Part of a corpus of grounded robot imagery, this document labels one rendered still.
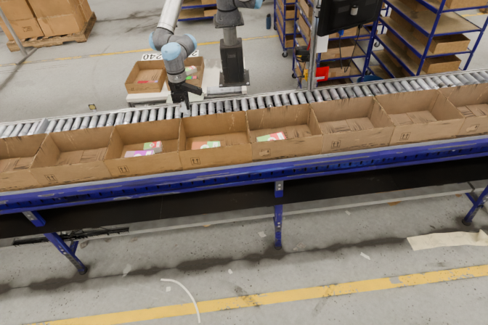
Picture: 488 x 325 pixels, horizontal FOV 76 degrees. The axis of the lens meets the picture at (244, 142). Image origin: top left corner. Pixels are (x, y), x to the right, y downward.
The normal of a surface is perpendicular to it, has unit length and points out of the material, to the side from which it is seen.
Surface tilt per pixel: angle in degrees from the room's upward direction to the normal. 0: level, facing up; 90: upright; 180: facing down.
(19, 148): 89
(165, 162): 90
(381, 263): 0
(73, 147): 89
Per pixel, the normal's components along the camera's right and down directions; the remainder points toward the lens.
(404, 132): 0.08, 0.68
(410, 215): -0.07, -0.72
